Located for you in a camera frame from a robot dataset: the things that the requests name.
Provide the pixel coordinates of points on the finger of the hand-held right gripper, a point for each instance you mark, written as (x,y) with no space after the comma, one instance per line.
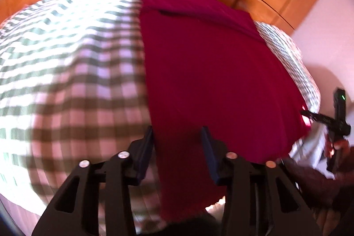
(314,116)

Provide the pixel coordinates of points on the dark red knit garment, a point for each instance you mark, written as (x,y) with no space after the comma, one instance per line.
(207,73)

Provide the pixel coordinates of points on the white wooden frame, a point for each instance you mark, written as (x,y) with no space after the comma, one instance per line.
(309,147)

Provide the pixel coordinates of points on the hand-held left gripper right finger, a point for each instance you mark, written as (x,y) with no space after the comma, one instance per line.
(208,151)

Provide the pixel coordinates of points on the person's right hand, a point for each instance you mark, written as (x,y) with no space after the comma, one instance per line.
(343,149)

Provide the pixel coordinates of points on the green white checked bedspread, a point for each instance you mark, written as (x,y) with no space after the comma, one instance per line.
(69,73)

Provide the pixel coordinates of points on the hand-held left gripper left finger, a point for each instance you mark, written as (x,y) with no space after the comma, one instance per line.
(146,149)

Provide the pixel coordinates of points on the person's dark red clothing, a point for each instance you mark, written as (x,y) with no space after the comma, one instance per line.
(309,183)

